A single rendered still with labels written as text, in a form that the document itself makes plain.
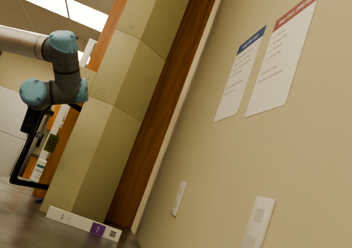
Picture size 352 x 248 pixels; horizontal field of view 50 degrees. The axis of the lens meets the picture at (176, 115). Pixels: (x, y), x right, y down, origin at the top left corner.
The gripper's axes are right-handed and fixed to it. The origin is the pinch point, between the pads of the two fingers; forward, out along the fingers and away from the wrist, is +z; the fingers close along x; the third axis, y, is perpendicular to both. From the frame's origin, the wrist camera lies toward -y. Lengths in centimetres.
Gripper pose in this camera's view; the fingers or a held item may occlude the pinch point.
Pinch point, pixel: (43, 112)
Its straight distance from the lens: 150.2
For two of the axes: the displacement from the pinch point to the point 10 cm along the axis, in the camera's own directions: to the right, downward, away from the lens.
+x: -9.2, -3.6, -1.6
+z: -2.2, 1.2, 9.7
